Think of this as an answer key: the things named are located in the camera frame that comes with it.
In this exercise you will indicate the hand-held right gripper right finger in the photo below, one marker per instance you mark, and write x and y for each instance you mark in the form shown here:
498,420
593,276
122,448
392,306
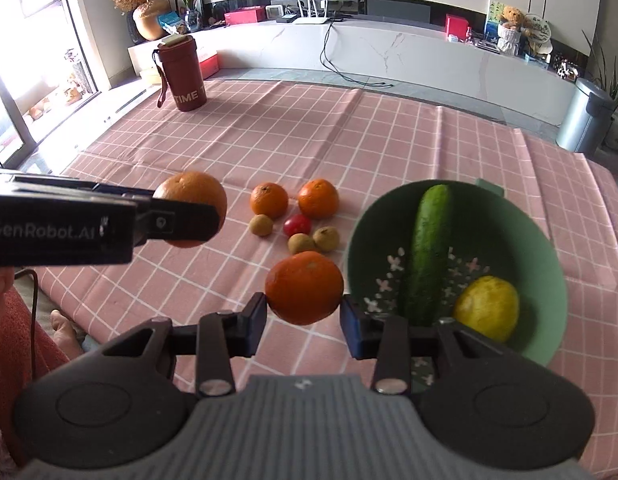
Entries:
351,330

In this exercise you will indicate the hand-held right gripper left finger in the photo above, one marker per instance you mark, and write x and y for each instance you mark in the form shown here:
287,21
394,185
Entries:
256,322

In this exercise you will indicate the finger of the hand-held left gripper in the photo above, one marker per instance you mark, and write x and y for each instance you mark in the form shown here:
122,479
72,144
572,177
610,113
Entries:
124,191
184,220

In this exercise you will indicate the large orange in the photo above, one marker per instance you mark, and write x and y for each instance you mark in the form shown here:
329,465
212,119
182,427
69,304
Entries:
304,287
194,187

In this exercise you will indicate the brown longan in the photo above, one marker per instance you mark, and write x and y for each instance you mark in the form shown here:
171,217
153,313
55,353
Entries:
326,238
299,243
262,224

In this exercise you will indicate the small orange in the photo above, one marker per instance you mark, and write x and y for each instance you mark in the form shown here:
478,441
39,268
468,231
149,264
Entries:
318,198
269,200

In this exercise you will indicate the green bowl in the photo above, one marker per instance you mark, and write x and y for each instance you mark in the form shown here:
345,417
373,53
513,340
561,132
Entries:
379,240

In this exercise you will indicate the red cherry tomato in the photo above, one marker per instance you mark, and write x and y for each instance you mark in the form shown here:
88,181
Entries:
296,225

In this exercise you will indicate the person's foot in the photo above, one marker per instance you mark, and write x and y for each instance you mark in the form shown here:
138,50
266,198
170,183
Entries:
64,327

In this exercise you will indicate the green cucumber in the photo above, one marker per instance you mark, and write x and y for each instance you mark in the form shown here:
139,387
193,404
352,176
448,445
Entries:
431,240

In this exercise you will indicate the pink checked tablecloth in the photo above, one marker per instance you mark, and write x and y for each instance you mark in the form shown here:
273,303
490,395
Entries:
289,130

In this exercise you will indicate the yellow pear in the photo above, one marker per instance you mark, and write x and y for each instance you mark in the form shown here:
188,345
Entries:
489,307

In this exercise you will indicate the person's red clothing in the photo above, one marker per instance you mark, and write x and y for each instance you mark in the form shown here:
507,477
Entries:
14,375

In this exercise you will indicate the pink box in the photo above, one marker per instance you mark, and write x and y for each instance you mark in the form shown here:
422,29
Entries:
210,65

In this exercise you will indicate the glass balcony door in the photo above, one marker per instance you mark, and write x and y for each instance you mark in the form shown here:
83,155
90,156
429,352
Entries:
19,60

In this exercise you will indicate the brown round vase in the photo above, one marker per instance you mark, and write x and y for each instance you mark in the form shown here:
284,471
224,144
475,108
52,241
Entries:
151,22

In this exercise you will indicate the blue box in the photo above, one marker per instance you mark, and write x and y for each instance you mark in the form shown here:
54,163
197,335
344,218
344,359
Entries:
171,21

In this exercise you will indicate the flat red box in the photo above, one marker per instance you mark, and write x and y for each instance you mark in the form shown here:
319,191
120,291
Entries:
244,16

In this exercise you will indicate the small white device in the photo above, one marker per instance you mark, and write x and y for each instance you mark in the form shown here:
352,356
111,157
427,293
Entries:
275,11

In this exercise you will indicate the white router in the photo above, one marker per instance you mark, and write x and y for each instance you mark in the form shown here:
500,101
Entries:
311,12

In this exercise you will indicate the white marble media cabinet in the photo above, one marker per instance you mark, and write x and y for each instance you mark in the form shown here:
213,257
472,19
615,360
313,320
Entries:
439,60

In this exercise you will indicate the grey speaker box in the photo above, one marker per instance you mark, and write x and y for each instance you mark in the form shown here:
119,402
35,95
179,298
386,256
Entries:
396,10

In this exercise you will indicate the grey metal trash can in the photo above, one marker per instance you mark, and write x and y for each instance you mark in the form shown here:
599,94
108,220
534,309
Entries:
584,115

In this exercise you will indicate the upright red box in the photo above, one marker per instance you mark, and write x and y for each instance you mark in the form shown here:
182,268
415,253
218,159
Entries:
456,27

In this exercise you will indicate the landscape picture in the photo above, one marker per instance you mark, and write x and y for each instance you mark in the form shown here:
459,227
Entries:
494,17

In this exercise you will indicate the brown teddy bear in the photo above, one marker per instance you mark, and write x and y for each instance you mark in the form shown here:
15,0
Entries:
513,25

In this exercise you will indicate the round painted fan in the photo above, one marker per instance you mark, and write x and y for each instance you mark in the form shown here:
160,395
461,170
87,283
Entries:
539,27

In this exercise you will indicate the tall leafy floor plant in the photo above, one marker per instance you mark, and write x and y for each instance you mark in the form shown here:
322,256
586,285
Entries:
609,70

